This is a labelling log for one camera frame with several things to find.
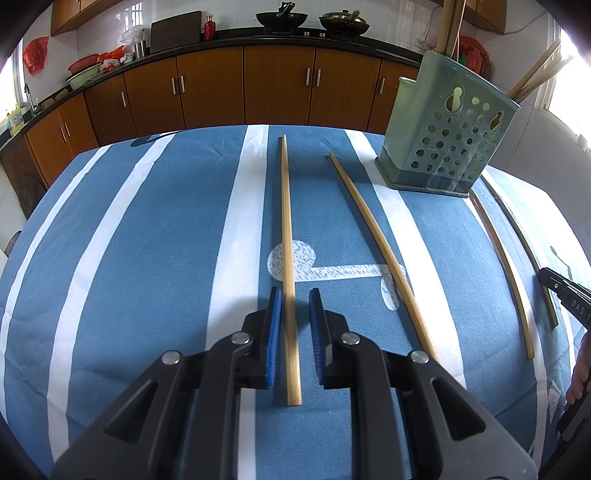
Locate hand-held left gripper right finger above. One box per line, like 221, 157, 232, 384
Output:
308, 287, 539, 480

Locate left-wall sliding window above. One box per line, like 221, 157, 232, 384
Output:
0, 39, 26, 121

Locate wooden lower kitchen cabinets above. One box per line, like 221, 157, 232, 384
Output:
0, 44, 428, 222

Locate right-wall sliding window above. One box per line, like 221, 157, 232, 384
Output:
540, 18, 591, 153

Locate dark brown chopstick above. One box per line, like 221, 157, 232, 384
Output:
480, 175, 559, 329

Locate red hanging plastic bag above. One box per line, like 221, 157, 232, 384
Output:
23, 37, 49, 75

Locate dark wooden cutting board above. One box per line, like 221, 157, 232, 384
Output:
150, 10, 204, 54

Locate green perforated plastic chopstick holder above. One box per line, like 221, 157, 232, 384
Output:
374, 50, 522, 199

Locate person's right hand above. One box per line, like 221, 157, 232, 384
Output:
566, 333, 591, 407

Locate black wok with lid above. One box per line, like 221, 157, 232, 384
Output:
318, 8, 371, 34

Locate red plastic basin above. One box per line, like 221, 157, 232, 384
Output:
68, 54, 100, 73

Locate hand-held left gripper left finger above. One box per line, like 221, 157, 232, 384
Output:
50, 286, 283, 480

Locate red and white plastic bag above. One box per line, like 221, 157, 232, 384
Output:
98, 46, 136, 72

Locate black kitchen countertop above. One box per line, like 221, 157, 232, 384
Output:
0, 28, 435, 144

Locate black gas stove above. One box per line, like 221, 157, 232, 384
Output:
263, 25, 365, 41

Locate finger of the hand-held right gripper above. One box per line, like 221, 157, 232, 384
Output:
537, 267, 573, 304

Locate yellow detergent bottle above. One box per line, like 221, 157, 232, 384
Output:
4, 104, 26, 137

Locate black open wok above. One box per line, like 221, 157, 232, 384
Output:
255, 1, 309, 29

